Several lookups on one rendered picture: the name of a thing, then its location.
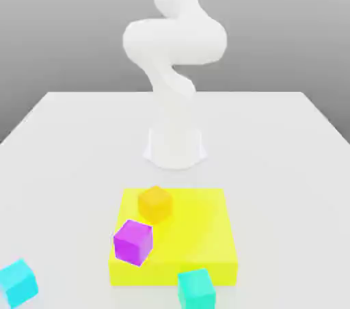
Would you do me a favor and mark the small orange cube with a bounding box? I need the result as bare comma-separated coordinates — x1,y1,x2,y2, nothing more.
137,185,174,225

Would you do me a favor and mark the small purple cube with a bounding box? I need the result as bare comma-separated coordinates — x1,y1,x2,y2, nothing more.
113,219,154,268

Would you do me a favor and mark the small turquoise cube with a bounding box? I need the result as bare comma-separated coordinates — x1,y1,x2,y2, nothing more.
176,268,217,309

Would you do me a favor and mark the small cyan cube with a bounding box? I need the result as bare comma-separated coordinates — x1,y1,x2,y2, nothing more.
0,258,40,309

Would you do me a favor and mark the large yellow box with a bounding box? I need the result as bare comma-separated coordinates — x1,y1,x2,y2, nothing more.
108,187,239,287

